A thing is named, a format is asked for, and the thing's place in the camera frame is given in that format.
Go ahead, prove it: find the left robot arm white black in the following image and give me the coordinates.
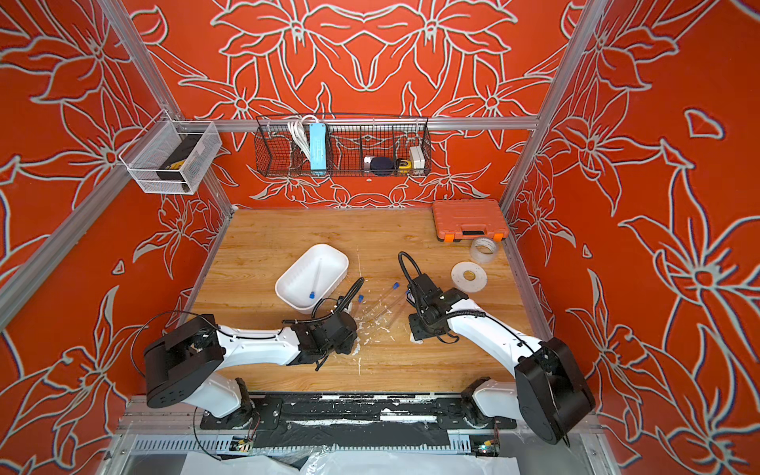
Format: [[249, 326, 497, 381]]
[[144, 311, 357, 429]]

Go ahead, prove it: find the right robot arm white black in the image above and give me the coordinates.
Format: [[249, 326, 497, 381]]
[[408, 274, 596, 445]]

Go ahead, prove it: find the white flat tape roll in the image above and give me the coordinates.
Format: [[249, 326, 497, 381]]
[[450, 261, 488, 293]]

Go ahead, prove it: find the white plastic tray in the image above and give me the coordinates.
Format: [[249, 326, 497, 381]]
[[275, 243, 350, 315]]

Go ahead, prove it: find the clear tape roll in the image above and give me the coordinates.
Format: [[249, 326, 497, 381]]
[[470, 237, 499, 264]]

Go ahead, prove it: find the orange tool case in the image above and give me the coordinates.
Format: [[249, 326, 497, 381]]
[[431, 199, 509, 243]]

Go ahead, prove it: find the yellow tape measure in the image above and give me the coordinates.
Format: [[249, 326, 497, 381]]
[[395, 158, 413, 174]]

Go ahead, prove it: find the white small box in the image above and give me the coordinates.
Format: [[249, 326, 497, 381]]
[[409, 146, 426, 173]]

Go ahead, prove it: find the dark round object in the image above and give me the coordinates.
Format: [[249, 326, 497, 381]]
[[369, 156, 396, 177]]

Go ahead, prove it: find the light blue box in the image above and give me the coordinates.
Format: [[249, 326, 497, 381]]
[[309, 123, 328, 175]]

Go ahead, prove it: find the black wire basket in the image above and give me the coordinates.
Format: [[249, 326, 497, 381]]
[[253, 113, 433, 177]]

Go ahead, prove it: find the white cable bundle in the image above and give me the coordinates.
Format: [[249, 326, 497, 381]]
[[287, 117, 315, 164]]

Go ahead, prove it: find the clear acrylic wall box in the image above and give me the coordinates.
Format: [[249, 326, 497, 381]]
[[119, 120, 222, 195]]

